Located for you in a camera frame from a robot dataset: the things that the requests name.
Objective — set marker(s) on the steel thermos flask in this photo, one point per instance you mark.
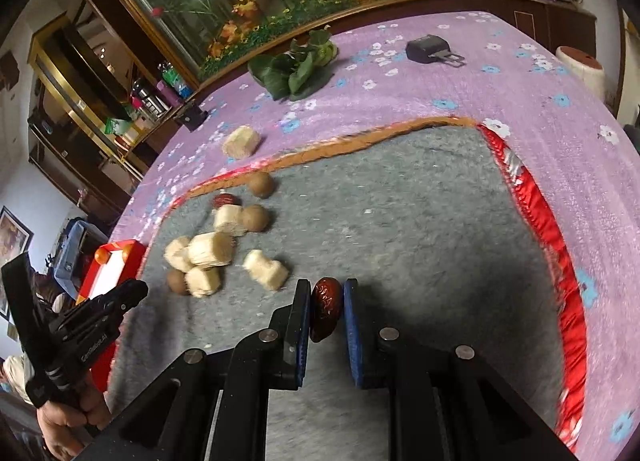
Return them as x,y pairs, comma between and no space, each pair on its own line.
147,95

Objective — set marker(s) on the person's left hand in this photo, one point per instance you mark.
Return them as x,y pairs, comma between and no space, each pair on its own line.
65,421

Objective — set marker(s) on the green and white package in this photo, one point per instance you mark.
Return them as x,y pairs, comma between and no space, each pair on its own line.
117,127

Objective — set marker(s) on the green bok choy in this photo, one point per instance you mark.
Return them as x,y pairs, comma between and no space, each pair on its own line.
292,68

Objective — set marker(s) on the dark red date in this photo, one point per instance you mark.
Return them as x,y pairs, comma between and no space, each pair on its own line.
226,201
326,308

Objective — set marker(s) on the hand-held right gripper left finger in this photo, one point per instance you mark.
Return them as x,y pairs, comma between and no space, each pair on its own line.
301,336

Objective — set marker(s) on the blue plastic bin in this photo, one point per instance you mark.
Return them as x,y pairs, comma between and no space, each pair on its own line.
72,251

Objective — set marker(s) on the black seat belt buckle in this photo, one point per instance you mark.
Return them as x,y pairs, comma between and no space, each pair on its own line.
427,48

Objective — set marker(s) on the green plastic bottle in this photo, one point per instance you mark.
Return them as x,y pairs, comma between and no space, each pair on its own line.
172,75

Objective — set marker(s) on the white stool red top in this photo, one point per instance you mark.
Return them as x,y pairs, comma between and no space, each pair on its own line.
580,73

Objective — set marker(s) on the pale sugarcane piece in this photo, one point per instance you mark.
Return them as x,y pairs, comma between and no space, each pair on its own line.
204,282
230,219
212,248
241,142
267,270
177,252

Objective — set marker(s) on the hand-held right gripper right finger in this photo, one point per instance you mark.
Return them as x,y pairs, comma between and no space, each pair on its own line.
352,336

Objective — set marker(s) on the brown longan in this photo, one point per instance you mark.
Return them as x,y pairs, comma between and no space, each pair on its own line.
255,218
176,282
261,185

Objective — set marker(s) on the framed wall picture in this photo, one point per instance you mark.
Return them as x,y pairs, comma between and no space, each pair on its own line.
12,251

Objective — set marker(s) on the small orange fruit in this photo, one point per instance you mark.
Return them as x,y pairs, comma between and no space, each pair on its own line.
102,256

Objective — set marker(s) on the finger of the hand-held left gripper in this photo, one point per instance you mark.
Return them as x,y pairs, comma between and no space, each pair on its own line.
131,288
126,304

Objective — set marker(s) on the small black box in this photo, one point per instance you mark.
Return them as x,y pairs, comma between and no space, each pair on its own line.
191,117

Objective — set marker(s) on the grey felt mat red trim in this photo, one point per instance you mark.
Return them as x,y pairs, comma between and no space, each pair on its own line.
390,221

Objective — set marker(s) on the dark wooden display cabinet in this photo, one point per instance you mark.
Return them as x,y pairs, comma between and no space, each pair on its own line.
75,91

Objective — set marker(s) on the red and white tray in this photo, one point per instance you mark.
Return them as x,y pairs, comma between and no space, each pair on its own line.
110,271

